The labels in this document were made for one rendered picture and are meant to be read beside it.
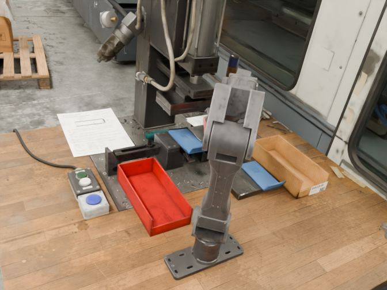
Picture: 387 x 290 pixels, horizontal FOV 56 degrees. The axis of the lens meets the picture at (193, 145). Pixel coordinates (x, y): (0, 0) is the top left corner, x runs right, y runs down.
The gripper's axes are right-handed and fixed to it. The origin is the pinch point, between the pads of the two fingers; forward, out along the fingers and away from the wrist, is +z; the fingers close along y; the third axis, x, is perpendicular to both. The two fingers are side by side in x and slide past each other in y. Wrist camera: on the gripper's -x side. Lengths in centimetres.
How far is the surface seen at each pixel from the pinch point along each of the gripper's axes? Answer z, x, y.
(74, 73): 245, -28, 202
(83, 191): 13.3, 36.5, -4.5
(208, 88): -6.9, -1.8, 12.7
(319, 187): 1.1, -33.2, -23.3
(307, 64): 6, -63, 28
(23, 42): 268, 12, 265
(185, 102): -3.0, 5.3, 10.9
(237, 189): 6.2, -6.9, -15.9
